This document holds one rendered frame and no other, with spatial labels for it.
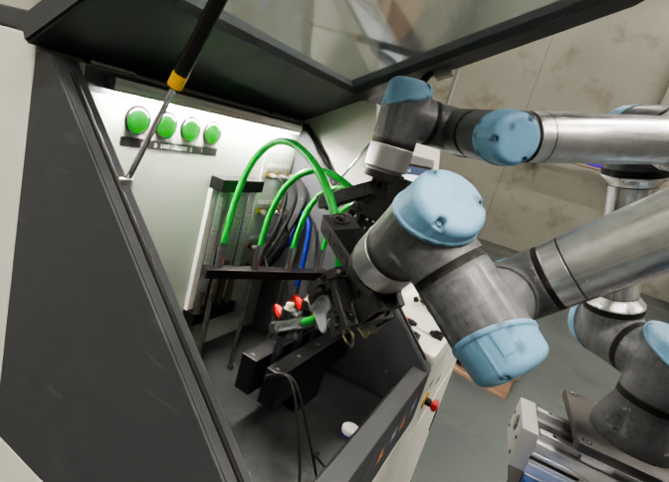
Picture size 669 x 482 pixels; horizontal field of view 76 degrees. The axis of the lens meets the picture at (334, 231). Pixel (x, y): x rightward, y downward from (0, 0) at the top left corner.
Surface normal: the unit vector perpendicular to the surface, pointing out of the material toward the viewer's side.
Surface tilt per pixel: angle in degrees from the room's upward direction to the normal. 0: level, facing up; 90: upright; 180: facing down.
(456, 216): 45
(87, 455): 90
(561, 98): 90
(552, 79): 90
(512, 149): 90
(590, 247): 73
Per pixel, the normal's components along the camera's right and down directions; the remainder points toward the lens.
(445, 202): 0.33, -0.46
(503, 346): -0.20, -0.15
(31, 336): -0.47, 0.07
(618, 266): -0.38, 0.36
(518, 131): 0.20, 0.28
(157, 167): 0.84, 0.34
